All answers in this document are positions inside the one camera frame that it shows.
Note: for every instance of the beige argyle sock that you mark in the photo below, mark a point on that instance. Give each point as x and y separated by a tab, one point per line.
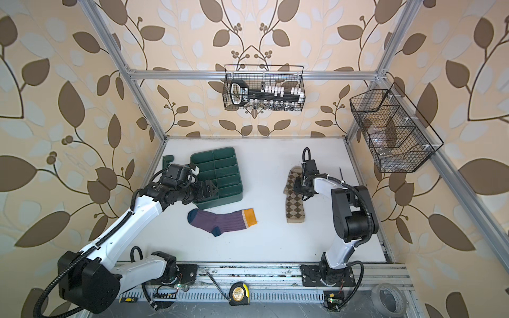
294	206

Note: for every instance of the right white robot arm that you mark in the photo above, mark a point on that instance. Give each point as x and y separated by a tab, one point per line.
354	220

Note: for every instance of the yellow black tape measure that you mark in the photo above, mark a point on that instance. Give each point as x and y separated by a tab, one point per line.
239	294

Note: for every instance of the clear tape roll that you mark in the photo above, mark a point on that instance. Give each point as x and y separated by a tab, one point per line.
389	300

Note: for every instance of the purple sock yellow cuff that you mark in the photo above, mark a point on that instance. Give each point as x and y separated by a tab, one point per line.
218	224

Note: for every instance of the small yellow black screwdriver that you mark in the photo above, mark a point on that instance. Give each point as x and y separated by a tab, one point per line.
128	300

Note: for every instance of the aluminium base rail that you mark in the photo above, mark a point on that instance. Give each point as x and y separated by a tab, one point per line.
273	282

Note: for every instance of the wire basket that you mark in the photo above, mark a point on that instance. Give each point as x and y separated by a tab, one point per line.
286	75
397	133

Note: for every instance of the green plastic organizer tray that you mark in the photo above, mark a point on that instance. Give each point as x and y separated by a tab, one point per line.
220	166

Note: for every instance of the back wire basket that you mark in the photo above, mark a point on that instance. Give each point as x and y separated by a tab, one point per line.
286	75

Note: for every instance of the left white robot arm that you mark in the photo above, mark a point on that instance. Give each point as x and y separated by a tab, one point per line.
91	279

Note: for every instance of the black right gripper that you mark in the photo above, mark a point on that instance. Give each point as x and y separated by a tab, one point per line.
296	187

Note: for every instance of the black socket set holder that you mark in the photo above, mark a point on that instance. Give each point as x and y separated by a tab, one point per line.
242	94

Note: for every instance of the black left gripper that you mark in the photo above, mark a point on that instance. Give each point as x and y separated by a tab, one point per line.
201	193

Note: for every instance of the right wire basket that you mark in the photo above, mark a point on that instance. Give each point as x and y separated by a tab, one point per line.
397	133

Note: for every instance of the green pipe wrench black handle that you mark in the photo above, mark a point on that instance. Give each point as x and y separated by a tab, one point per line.
167	161

